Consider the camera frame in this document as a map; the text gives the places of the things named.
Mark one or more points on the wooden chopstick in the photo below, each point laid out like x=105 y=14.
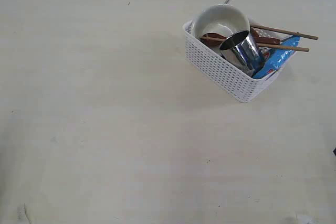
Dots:
x=284 y=47
x=285 y=32

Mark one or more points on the white plastic woven basket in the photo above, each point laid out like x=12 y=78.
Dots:
x=239 y=85

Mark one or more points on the shiny steel cup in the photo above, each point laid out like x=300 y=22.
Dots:
x=241 y=51

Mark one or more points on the white ceramic bowl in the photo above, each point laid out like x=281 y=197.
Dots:
x=222 y=19

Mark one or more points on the blue snack packet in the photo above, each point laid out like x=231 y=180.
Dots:
x=276 y=58

